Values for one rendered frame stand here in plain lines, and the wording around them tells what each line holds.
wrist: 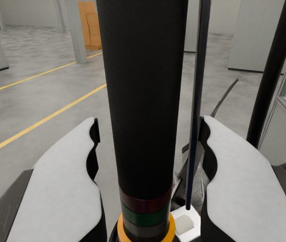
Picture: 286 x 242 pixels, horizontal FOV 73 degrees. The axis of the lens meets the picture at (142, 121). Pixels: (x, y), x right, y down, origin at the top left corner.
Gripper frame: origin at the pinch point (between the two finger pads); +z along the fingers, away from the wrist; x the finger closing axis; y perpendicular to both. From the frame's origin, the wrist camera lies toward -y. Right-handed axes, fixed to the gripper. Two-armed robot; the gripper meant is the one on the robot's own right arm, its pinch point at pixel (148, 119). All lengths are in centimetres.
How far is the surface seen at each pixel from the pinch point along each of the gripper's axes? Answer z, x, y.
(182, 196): 15.2, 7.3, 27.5
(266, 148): 101, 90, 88
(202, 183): 25.7, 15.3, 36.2
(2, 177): 134, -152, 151
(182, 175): 16.1, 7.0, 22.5
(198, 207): 19.1, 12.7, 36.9
